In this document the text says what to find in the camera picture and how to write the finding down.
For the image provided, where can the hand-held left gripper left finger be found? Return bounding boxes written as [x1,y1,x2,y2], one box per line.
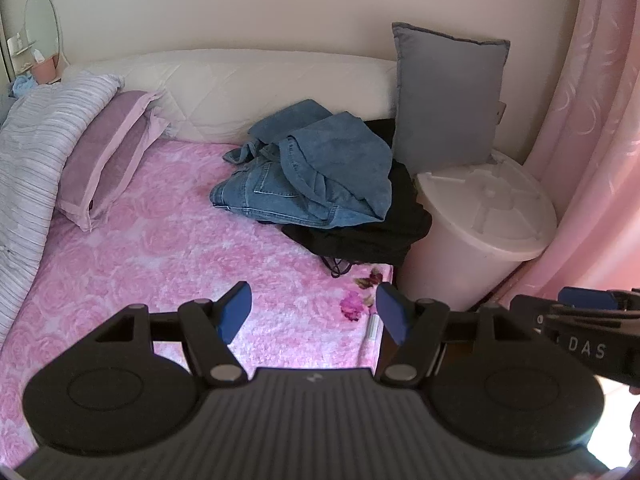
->
[75,281,251,387]

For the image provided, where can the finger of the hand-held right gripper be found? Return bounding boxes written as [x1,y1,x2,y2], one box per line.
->
[510,294,640,333]
[557,286,640,313]

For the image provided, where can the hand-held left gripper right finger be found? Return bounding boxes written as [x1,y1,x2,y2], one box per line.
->
[376,283,532,387]

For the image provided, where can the blue denim jeans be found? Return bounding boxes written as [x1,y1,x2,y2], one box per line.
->
[247,99,394,223]

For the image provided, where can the white pen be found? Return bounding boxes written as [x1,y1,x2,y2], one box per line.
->
[362,312,380,366]

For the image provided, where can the black cloth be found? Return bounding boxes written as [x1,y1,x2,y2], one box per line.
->
[281,119,434,279]

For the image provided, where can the pink floral blanket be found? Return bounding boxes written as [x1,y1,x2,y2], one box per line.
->
[0,137,397,461]

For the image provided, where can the white plastic bin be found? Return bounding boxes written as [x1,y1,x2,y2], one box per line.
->
[399,150,559,312]

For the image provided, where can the pink curtain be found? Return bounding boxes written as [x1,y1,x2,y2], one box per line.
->
[480,0,640,313]

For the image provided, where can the light pink folded cloth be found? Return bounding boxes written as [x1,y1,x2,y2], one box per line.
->
[54,90,172,234]

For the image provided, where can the grey pillow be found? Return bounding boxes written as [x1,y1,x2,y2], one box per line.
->
[391,22,511,177]

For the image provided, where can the white padded headboard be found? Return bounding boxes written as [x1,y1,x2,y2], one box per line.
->
[64,49,401,147]

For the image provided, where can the white ribbed mattress edge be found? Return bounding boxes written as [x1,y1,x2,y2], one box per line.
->
[0,71,126,343]

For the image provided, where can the blue plush thing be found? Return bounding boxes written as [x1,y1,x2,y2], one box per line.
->
[10,75,37,99]

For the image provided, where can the small white shelf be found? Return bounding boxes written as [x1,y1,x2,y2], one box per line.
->
[7,34,40,63]

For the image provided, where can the oval mirror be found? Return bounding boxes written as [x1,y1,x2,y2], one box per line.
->
[23,0,64,72]

